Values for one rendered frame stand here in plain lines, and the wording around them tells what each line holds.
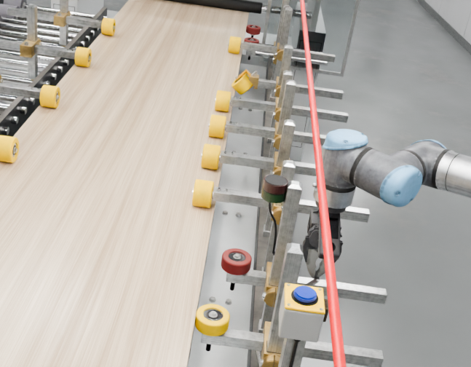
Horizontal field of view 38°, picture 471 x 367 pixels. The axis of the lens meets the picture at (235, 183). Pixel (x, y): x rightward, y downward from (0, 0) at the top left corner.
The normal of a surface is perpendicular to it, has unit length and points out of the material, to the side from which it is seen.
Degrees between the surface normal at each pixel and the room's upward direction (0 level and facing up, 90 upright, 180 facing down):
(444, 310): 0
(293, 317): 90
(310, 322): 90
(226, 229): 0
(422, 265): 0
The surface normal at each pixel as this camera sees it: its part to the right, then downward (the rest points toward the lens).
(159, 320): 0.13, -0.87
